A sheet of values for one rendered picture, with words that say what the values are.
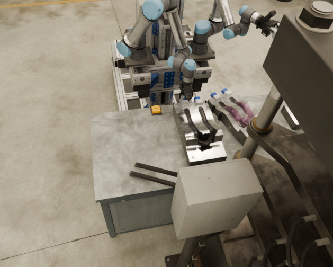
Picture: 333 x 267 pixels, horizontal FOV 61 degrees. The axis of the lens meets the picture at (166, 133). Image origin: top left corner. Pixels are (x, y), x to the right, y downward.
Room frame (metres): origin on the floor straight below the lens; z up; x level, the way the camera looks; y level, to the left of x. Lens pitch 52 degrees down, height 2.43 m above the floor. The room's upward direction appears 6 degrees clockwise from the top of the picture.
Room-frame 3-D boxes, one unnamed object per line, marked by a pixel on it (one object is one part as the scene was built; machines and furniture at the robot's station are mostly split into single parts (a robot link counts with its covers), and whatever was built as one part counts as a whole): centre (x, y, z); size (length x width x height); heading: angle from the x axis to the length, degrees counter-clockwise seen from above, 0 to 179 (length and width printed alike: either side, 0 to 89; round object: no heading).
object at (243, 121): (1.46, -0.54, 0.90); 0.26 x 0.18 x 0.08; 34
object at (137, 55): (1.82, 0.28, 1.09); 0.15 x 0.15 x 0.10
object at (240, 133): (1.46, -0.54, 0.86); 0.50 x 0.26 x 0.11; 34
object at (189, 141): (1.28, -0.23, 0.87); 0.50 x 0.26 x 0.14; 17
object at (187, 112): (1.30, -0.23, 0.92); 0.35 x 0.16 x 0.09; 17
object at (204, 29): (1.97, -0.19, 1.20); 0.13 x 0.12 x 0.14; 133
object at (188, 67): (1.51, -0.11, 1.21); 0.09 x 0.08 x 0.11; 67
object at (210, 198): (0.55, -0.23, 0.74); 0.31 x 0.22 x 1.47; 107
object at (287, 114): (1.53, -0.99, 0.84); 0.20 x 0.15 x 0.07; 17
